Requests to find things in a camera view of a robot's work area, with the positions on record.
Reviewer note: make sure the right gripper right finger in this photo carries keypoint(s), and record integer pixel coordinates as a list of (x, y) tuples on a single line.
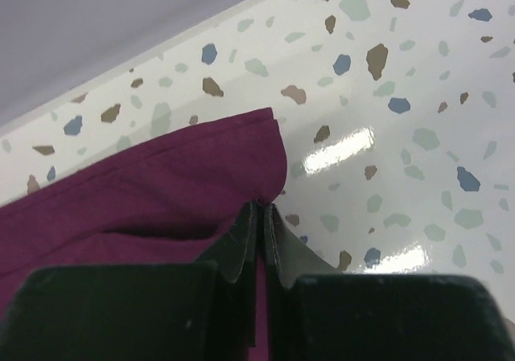
[(316, 312)]

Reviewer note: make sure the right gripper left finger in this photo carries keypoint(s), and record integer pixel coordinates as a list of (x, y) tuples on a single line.
[(202, 310)]

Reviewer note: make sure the purple surgical cloth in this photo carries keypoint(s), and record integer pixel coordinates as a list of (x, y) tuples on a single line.
[(164, 201)]

